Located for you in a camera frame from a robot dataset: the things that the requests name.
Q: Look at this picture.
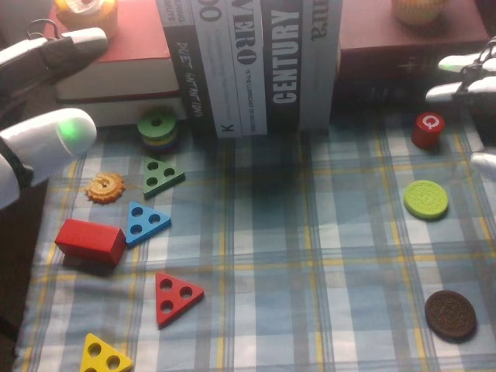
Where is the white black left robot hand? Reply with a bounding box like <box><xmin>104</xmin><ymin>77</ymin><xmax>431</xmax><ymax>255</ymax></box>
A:
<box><xmin>0</xmin><ymin>26</ymin><xmax>109</xmax><ymax>211</ymax></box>

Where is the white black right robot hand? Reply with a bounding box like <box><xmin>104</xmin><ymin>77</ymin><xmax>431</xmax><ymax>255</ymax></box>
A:
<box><xmin>425</xmin><ymin>36</ymin><xmax>496</xmax><ymax>176</ymax></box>

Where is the red cover thick book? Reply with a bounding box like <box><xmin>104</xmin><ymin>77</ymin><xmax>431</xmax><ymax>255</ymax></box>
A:
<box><xmin>46</xmin><ymin>0</ymin><xmax>183</xmax><ymax>104</ymax></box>

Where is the dark red large book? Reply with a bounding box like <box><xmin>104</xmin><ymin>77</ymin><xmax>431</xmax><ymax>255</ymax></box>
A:
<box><xmin>331</xmin><ymin>0</ymin><xmax>495</xmax><ymax>119</ymax></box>

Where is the black DUET book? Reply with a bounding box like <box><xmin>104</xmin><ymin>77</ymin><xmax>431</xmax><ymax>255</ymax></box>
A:
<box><xmin>156</xmin><ymin>0</ymin><xmax>217</xmax><ymax>137</ymax></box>

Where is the toy cupcake with white cream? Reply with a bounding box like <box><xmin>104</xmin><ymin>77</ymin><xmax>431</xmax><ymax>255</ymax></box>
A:
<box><xmin>53</xmin><ymin>0</ymin><xmax>119</xmax><ymax>40</ymax></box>

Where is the red cylinder block with letter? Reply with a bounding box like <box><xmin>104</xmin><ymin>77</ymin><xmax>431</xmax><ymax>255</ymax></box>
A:
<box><xmin>411</xmin><ymin>112</ymin><xmax>446</xmax><ymax>150</ymax></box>

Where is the yellow toy cupcake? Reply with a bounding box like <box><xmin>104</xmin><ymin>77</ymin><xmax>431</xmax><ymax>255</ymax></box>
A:
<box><xmin>391</xmin><ymin>0</ymin><xmax>447</xmax><ymax>28</ymax></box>

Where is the green toy sandwich cookie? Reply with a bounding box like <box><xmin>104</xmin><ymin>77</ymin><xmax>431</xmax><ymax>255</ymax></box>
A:
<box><xmin>402</xmin><ymin>180</ymin><xmax>450</xmax><ymax>222</ymax></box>

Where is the tan swirl toy biscuit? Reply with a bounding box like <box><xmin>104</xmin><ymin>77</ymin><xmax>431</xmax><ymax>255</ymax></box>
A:
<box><xmin>84</xmin><ymin>172</ymin><xmax>126</xmax><ymax>205</ymax></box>

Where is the green triangle block with holes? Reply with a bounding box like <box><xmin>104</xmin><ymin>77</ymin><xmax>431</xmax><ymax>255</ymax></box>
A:
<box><xmin>142</xmin><ymin>157</ymin><xmax>186</xmax><ymax>200</ymax></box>

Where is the blue triangle block with holes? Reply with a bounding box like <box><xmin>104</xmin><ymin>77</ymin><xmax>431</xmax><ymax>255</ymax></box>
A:
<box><xmin>124</xmin><ymin>201</ymin><xmax>172</xmax><ymax>249</ymax></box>

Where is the red rectangular wooden block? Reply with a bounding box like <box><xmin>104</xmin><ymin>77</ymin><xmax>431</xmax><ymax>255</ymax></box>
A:
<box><xmin>54</xmin><ymin>218</ymin><xmax>126</xmax><ymax>266</ymax></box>

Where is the brown toy sandwich cookie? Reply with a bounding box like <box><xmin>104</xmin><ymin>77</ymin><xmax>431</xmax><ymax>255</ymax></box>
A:
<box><xmin>424</xmin><ymin>290</ymin><xmax>478</xmax><ymax>343</ymax></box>

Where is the blue plaid tablecloth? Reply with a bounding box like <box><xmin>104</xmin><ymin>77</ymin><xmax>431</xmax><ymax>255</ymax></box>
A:
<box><xmin>14</xmin><ymin>115</ymin><xmax>496</xmax><ymax>372</ymax></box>

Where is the red triangle block with holes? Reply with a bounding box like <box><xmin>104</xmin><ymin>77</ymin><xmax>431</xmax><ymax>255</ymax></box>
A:
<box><xmin>154</xmin><ymin>271</ymin><xmax>205</xmax><ymax>329</ymax></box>

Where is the yellow triangle block with holes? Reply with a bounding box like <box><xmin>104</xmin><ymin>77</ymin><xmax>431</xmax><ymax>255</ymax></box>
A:
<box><xmin>78</xmin><ymin>332</ymin><xmax>134</xmax><ymax>372</ymax></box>

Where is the thin black cable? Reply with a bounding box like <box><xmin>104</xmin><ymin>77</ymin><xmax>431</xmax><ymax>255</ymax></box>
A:
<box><xmin>25</xmin><ymin>18</ymin><xmax>63</xmax><ymax>41</ymax></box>

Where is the green wooden ring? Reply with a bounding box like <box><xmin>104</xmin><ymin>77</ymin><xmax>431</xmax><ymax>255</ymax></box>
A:
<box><xmin>136</xmin><ymin>109</ymin><xmax>179</xmax><ymax>140</ymax></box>

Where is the blue wooden ring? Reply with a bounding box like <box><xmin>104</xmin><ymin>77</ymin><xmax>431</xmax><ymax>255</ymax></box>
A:
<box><xmin>141</xmin><ymin>135</ymin><xmax>179</xmax><ymax>150</ymax></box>

